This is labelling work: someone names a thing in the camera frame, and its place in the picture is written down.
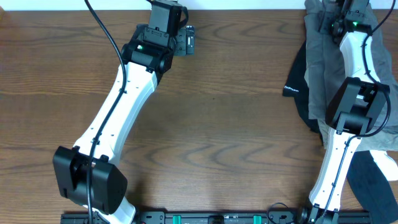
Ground grey shorts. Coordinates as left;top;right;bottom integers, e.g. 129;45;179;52
304;0;397;135

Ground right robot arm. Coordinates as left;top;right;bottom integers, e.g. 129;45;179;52
295;1;391;223

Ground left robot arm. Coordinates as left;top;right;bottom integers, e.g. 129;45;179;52
52;0;195;223

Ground black garment with logo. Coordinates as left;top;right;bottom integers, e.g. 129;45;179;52
282;42;323;141

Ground khaki shorts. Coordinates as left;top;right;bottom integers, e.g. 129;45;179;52
304;67;397;151

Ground white garment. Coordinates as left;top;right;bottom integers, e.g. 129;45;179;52
370;150;398;181

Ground dark navy garment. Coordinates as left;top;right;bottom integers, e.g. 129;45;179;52
346;151;397;224

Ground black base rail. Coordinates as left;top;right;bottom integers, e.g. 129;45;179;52
60;210;374;224

